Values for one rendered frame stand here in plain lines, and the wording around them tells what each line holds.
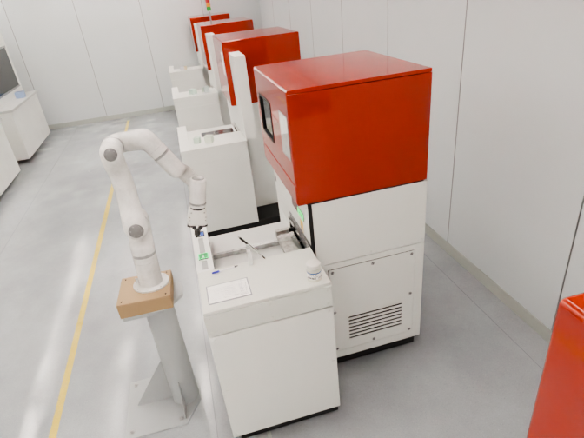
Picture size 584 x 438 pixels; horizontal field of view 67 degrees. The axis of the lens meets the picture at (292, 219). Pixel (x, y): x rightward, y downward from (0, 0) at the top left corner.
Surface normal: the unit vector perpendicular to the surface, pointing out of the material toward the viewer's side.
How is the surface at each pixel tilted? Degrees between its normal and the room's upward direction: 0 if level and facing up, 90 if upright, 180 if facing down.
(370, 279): 90
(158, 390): 90
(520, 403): 0
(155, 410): 0
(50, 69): 90
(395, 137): 90
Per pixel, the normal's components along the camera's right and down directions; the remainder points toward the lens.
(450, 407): -0.10, -0.87
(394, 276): 0.26, 0.44
